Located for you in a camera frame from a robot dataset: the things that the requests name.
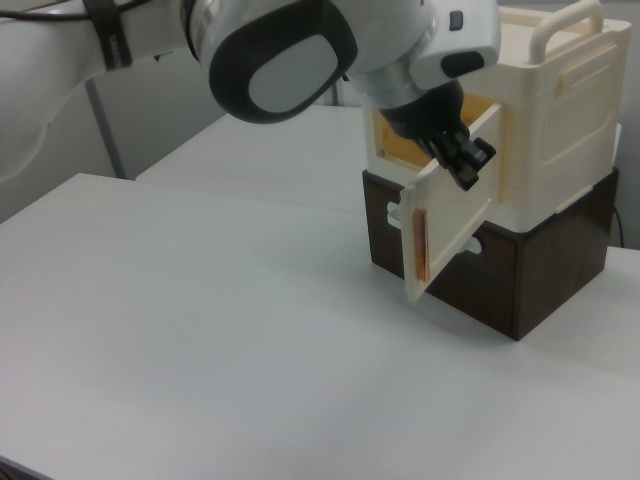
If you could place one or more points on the grey metal frame post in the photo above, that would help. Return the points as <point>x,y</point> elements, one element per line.
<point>105,130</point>

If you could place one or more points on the dark brown wooden box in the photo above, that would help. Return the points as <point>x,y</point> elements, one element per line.
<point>560,270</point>

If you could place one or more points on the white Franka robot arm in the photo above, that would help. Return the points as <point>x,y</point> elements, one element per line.
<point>280,65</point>

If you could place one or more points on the cream plastic cabinet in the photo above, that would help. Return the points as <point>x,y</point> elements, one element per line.
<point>560,120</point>

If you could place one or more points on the cream cabinet door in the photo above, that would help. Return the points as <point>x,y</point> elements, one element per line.
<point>450,220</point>

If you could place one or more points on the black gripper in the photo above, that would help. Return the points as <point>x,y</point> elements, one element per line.
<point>425,112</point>

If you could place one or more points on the grey partition frame post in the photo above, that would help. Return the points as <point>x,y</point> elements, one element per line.
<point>337,95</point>

